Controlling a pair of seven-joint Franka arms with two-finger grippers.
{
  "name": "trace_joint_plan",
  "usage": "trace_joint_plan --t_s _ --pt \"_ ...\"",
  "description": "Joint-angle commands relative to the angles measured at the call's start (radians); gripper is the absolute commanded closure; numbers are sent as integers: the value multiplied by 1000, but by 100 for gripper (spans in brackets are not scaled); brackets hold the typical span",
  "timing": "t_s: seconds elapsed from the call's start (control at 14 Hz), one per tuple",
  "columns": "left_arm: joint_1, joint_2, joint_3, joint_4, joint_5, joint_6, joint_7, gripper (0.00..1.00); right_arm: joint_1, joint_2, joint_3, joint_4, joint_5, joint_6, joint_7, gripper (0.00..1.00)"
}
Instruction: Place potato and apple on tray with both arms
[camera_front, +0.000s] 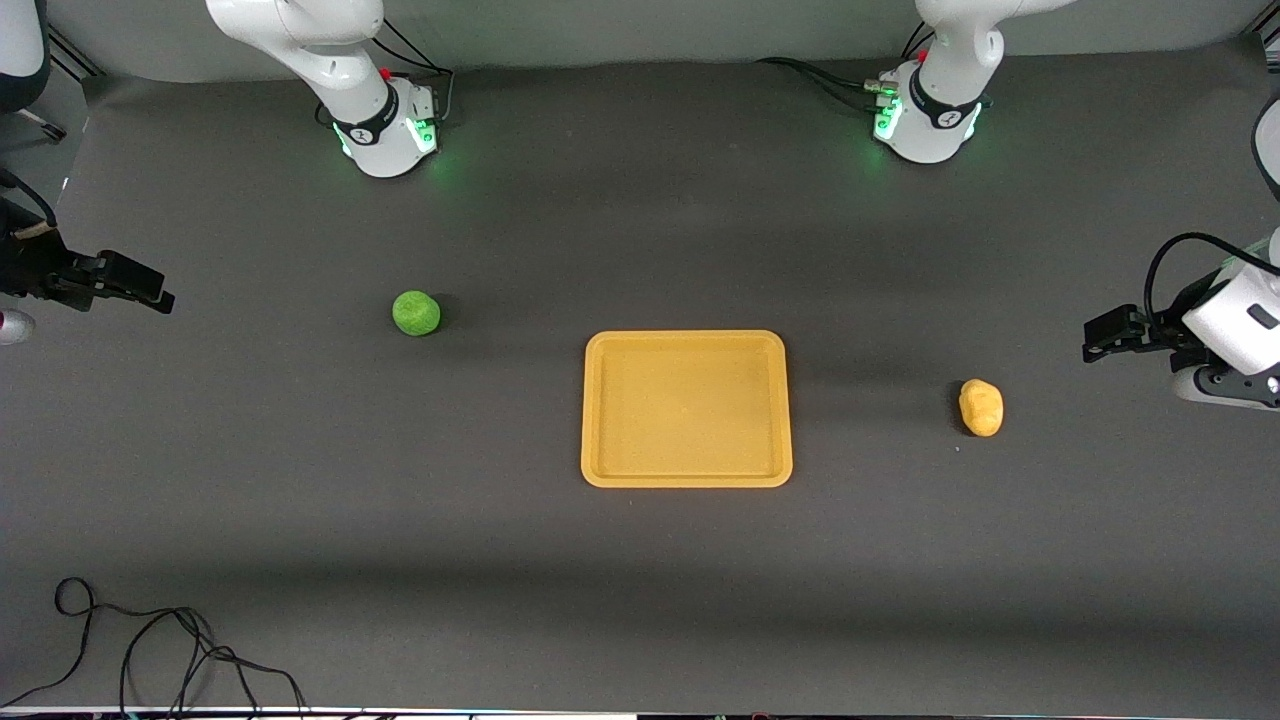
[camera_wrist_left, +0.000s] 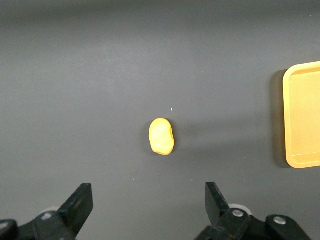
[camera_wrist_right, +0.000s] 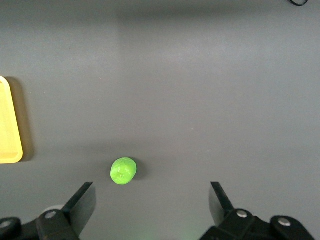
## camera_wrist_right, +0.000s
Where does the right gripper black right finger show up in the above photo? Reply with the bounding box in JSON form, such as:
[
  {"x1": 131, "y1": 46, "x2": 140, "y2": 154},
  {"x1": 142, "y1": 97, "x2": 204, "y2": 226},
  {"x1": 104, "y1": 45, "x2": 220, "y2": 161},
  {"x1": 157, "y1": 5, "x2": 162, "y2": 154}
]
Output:
[{"x1": 199, "y1": 181, "x2": 316, "y2": 240}]

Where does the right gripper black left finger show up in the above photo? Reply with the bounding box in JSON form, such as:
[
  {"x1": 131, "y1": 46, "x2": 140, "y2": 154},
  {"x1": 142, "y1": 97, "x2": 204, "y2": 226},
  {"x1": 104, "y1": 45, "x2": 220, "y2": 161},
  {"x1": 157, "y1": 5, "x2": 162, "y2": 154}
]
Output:
[{"x1": 0, "y1": 181, "x2": 97, "y2": 240}]

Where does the green apple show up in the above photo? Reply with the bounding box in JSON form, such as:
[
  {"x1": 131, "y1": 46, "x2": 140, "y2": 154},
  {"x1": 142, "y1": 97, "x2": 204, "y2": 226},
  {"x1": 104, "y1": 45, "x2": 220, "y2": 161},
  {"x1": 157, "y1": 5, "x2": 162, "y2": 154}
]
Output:
[{"x1": 109, "y1": 156, "x2": 138, "y2": 186}]

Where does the yellow plastic tray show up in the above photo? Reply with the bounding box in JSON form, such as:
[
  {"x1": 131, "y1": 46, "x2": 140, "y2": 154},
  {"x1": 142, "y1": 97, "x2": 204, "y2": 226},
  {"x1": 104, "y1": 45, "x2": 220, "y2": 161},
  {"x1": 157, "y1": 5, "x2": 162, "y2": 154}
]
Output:
[{"x1": 0, "y1": 75, "x2": 24, "y2": 165}]

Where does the loose black cable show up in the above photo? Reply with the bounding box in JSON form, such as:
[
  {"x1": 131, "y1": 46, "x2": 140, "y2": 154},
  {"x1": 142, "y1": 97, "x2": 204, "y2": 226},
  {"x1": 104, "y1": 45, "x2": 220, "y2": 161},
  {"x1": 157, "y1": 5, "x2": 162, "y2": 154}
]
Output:
[{"x1": 286, "y1": 0, "x2": 310, "y2": 7}]

